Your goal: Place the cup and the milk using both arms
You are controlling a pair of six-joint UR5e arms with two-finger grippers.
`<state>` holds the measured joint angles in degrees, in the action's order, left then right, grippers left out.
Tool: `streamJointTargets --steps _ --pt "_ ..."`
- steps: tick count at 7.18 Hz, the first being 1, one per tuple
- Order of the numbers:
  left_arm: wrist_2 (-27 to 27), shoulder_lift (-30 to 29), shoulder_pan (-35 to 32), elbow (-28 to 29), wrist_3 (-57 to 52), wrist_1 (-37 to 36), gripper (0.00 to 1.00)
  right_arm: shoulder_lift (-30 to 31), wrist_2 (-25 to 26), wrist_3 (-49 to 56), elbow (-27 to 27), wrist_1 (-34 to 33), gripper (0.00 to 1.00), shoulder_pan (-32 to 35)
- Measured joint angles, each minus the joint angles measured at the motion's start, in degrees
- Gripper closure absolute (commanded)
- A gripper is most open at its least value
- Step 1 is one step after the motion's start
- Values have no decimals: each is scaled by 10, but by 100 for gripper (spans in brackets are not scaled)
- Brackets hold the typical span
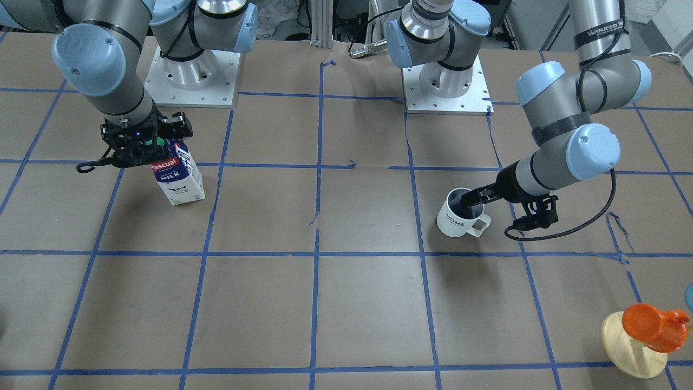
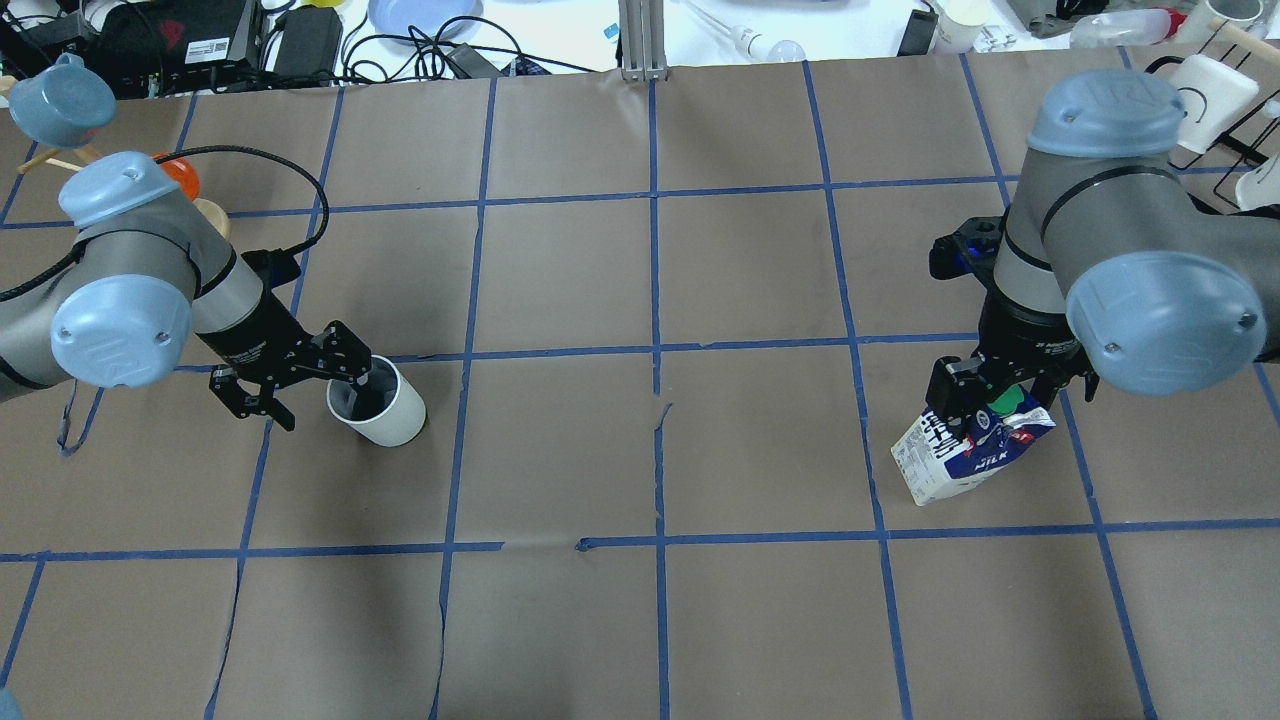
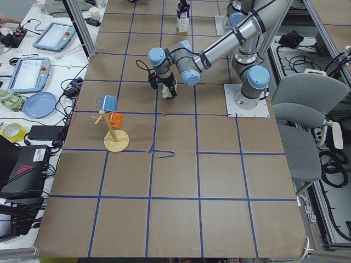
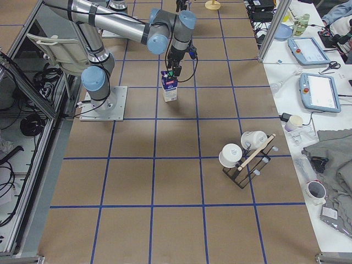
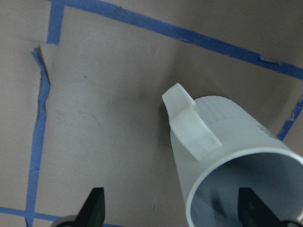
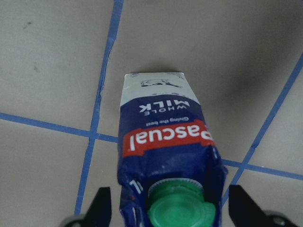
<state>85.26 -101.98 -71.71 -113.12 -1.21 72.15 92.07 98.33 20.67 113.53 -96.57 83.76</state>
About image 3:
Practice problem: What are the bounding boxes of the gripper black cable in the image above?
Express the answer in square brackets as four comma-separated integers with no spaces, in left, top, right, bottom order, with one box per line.
[136,60,157,83]

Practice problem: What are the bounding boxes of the aluminium frame post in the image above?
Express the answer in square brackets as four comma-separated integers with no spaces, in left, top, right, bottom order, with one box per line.
[62,0,96,58]

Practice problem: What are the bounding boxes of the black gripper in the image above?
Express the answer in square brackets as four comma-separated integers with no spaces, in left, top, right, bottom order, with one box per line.
[148,72,177,98]
[178,0,188,9]

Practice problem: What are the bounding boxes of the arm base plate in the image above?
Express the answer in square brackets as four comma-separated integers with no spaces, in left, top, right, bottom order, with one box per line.
[224,84,270,118]
[214,15,232,36]

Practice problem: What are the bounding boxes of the green tape rolls stack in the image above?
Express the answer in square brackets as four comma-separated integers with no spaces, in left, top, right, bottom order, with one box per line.
[1,89,25,111]

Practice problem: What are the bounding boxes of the blue plate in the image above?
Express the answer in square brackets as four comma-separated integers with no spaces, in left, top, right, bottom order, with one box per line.
[22,92,57,118]

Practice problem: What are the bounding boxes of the yellow tape roll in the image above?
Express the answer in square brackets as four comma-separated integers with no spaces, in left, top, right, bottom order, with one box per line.
[2,123,27,142]

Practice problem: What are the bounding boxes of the white paper cup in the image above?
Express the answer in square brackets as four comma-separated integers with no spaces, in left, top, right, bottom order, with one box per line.
[88,7,100,20]

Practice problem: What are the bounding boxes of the orange mug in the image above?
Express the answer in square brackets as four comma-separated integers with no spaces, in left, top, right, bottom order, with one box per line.
[108,112,123,128]

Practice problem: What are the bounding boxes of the Pascal milk carton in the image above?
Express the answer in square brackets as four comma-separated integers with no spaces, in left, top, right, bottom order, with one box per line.
[177,4,190,33]

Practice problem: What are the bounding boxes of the teach pendant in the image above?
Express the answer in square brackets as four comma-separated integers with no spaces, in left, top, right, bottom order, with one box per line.
[32,22,76,52]
[8,58,51,93]

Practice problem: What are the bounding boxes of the black power adapter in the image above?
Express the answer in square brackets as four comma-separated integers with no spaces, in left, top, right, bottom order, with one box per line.
[28,125,64,140]

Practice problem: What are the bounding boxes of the blue mug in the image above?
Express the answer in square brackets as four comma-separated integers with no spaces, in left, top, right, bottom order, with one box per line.
[94,95,118,112]

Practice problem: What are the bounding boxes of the upper teach pendant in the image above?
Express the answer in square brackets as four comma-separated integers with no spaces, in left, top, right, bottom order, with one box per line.
[32,22,76,52]

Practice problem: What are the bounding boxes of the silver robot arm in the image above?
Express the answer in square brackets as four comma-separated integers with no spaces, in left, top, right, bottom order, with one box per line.
[177,0,256,18]
[148,0,288,98]

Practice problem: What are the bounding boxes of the lower teach pendant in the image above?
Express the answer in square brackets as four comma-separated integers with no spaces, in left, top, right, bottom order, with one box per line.
[8,58,51,93]

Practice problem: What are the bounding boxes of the white HOME mug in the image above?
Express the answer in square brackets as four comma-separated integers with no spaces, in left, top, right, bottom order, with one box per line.
[162,79,177,99]

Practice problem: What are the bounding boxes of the grey office chair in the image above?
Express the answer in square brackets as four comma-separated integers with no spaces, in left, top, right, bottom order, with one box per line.
[271,73,350,195]

